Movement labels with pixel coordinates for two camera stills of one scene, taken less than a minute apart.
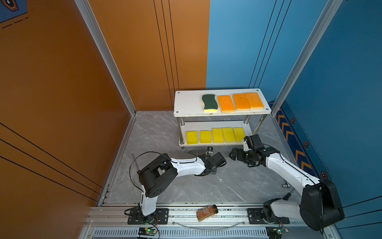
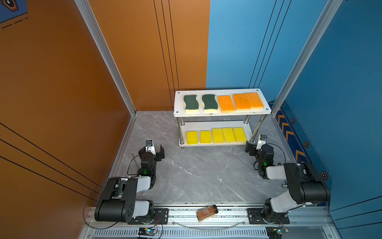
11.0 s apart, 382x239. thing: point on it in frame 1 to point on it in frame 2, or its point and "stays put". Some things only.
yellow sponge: (192, 138) stays put
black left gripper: (214, 172) to (159, 155)
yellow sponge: (206, 137) stays put
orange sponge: (254, 101) stays put
